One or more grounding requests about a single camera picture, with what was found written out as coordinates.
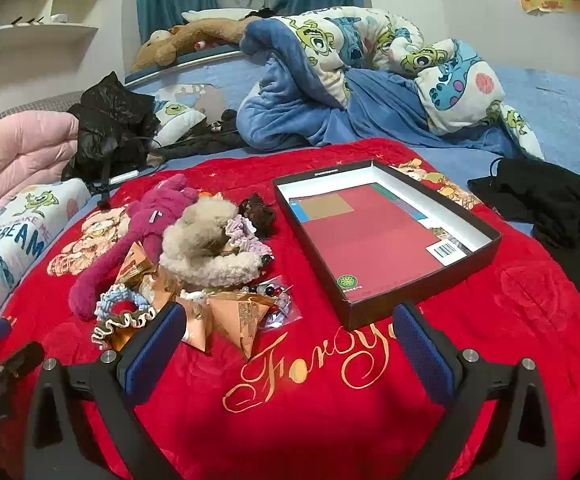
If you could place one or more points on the pink plush bear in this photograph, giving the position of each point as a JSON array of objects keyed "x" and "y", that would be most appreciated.
[{"x": 140, "y": 220}]

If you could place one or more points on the beige fluffy plush toy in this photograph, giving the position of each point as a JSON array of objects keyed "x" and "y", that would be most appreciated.
[{"x": 195, "y": 240}]

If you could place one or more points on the silver bed rail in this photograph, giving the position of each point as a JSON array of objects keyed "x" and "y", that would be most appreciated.
[{"x": 170, "y": 67}]

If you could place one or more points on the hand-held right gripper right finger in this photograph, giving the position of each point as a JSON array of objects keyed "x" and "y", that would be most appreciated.
[{"x": 420, "y": 355}]

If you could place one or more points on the dark clothing pile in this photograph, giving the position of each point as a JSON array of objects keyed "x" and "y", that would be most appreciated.
[{"x": 195, "y": 145}]

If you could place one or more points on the red booklet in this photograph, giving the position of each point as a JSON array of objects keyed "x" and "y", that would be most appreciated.
[{"x": 370, "y": 240}]

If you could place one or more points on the large white printed pillow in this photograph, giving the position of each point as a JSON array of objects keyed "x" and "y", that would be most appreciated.
[{"x": 15, "y": 240}]

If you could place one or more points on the black cardboard box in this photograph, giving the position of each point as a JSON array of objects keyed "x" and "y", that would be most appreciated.
[{"x": 370, "y": 316}]

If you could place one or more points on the blue scrunchie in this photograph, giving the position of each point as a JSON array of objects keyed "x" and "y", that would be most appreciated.
[{"x": 120, "y": 292}]

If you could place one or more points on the blue cartoon printed blanket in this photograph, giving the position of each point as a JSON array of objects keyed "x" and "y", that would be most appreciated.
[{"x": 320, "y": 50}]

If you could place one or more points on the red printed blanket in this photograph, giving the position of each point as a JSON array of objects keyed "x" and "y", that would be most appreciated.
[{"x": 320, "y": 410}]

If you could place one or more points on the purple and white scrunchie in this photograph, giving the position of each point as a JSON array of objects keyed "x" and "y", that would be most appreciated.
[{"x": 242, "y": 239}]

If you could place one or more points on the olive and white scrunchie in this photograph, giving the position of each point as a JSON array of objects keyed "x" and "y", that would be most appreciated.
[{"x": 120, "y": 328}]

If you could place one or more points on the brown plush dog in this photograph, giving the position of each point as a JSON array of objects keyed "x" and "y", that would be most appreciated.
[{"x": 195, "y": 32}]

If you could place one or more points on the black cloth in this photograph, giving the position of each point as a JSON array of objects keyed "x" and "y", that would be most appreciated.
[{"x": 545, "y": 200}]

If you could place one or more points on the clear bag of beads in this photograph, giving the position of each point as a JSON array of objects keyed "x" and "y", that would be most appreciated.
[{"x": 281, "y": 301}]

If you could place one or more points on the white wall shelf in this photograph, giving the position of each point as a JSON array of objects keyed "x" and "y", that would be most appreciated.
[{"x": 45, "y": 35}]

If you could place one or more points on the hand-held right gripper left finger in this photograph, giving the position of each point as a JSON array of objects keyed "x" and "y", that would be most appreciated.
[{"x": 155, "y": 350}]

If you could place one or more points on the dark brown hair claw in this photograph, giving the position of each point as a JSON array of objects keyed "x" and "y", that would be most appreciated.
[{"x": 257, "y": 212}]

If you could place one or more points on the pink quilt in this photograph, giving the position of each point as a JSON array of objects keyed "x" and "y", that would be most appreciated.
[{"x": 20, "y": 150}]

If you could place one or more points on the black puffer jacket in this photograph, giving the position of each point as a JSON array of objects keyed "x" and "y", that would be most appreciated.
[{"x": 110, "y": 120}]

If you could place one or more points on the small white printed pillow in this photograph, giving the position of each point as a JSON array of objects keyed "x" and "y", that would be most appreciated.
[{"x": 175, "y": 117}]

